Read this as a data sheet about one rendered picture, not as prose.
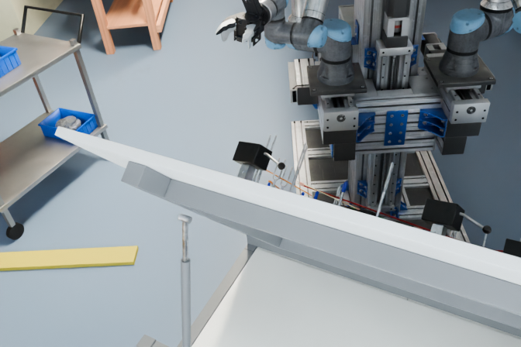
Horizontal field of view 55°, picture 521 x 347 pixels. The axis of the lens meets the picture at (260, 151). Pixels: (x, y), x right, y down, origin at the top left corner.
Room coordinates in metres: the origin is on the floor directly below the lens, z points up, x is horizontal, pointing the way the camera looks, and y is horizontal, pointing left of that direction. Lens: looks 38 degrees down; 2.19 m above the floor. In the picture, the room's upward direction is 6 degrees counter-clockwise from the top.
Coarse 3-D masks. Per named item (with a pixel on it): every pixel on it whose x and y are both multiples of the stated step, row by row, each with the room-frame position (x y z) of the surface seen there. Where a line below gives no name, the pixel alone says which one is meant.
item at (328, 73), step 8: (320, 64) 1.79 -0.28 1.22; (328, 64) 1.75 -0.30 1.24; (336, 64) 1.73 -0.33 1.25; (344, 64) 1.74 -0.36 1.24; (320, 72) 1.77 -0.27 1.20; (328, 72) 1.74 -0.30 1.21; (336, 72) 1.73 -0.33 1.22; (344, 72) 1.73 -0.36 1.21; (352, 72) 1.75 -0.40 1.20; (320, 80) 1.76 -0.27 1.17; (328, 80) 1.73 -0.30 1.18; (336, 80) 1.72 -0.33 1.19; (344, 80) 1.72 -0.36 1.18; (352, 80) 1.74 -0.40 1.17
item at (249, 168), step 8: (240, 144) 0.76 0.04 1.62; (248, 144) 0.75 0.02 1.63; (256, 144) 0.74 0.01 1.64; (240, 152) 0.75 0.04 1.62; (248, 152) 0.74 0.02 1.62; (256, 152) 0.73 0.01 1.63; (264, 152) 0.74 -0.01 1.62; (240, 160) 0.73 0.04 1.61; (248, 160) 0.72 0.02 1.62; (256, 160) 0.72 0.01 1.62; (264, 160) 0.73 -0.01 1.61; (272, 160) 0.71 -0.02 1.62; (240, 168) 0.73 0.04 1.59; (248, 168) 0.72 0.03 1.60; (256, 168) 0.73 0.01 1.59; (264, 168) 0.72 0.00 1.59; (280, 168) 0.69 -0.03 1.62; (240, 176) 0.72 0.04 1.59; (248, 176) 0.71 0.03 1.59
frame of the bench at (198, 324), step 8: (248, 248) 1.24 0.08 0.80; (256, 248) 1.24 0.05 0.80; (240, 256) 1.20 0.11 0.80; (248, 256) 1.20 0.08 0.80; (240, 264) 1.17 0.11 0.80; (232, 272) 1.14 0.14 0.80; (240, 272) 1.14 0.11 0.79; (224, 280) 1.10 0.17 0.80; (232, 280) 1.10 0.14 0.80; (224, 288) 1.07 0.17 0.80; (216, 296) 1.04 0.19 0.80; (224, 296) 1.04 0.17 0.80; (208, 304) 1.01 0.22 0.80; (216, 304) 1.01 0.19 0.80; (200, 312) 0.98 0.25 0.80; (208, 312) 0.98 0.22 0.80; (200, 320) 0.95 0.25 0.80; (208, 320) 0.95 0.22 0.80; (192, 328) 0.93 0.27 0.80; (200, 328) 0.92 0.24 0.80; (192, 336) 0.90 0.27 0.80; (192, 344) 0.87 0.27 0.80
